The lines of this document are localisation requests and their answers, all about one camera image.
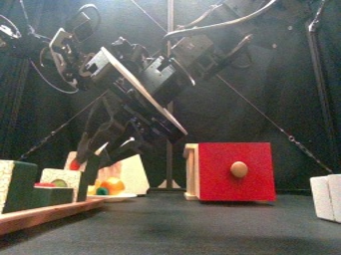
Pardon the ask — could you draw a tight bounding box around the vertical metal frame pole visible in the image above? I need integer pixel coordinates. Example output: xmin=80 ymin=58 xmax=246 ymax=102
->
xmin=157 ymin=0 xmax=183 ymax=190

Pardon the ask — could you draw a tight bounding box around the dark metal frame bar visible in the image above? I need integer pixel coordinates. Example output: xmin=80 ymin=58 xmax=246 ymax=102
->
xmin=304 ymin=0 xmax=336 ymax=167

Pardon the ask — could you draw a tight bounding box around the white foam block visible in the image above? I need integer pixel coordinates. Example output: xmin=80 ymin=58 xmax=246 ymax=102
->
xmin=308 ymin=173 xmax=341 ymax=224

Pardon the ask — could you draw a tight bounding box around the dark green nori sushi piece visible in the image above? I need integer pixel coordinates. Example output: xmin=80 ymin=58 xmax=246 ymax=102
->
xmin=77 ymin=150 xmax=102 ymax=202

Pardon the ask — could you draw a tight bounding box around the red drawer with wooden knob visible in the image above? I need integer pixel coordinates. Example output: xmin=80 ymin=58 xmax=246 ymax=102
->
xmin=196 ymin=142 xmax=276 ymax=202

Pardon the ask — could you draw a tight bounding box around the pink white toy shrimp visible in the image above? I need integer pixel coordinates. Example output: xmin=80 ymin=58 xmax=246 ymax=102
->
xmin=97 ymin=162 xmax=124 ymax=182

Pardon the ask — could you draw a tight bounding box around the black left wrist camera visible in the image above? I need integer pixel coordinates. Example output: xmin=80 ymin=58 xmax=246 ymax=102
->
xmin=65 ymin=3 xmax=102 ymax=43

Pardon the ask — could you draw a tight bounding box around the grey right arm cable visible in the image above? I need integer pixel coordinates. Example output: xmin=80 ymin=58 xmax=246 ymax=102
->
xmin=163 ymin=0 xmax=279 ymax=41

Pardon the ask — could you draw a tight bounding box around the red topped green sushi block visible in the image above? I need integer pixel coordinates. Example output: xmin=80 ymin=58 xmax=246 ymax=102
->
xmin=32 ymin=181 xmax=76 ymax=207

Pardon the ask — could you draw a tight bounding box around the orange toy fruit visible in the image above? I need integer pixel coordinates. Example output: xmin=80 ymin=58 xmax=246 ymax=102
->
xmin=98 ymin=176 xmax=126 ymax=196

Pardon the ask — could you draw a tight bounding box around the wooden serving board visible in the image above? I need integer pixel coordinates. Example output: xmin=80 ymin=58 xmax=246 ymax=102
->
xmin=0 ymin=198 xmax=106 ymax=237

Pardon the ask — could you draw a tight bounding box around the white plate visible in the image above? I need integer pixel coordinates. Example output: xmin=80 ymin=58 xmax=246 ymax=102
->
xmin=85 ymin=192 xmax=139 ymax=203

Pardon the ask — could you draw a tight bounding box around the yellow toy food piece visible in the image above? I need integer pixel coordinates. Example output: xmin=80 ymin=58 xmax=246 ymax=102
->
xmin=86 ymin=178 xmax=104 ymax=195

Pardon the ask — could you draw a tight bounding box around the white wedge rice ball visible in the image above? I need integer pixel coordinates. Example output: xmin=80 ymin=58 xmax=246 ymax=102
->
xmin=116 ymin=153 xmax=151 ymax=196

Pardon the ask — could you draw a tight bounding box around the diagonal brace wire with turnbuckle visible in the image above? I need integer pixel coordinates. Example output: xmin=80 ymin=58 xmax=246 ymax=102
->
xmin=128 ymin=0 xmax=334 ymax=174

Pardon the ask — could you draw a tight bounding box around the light wooden drawer casing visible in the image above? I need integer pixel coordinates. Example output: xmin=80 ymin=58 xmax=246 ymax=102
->
xmin=181 ymin=142 xmax=200 ymax=201

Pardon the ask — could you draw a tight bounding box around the white sushi piece red filling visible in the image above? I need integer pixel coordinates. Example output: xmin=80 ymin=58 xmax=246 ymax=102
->
xmin=64 ymin=150 xmax=90 ymax=172

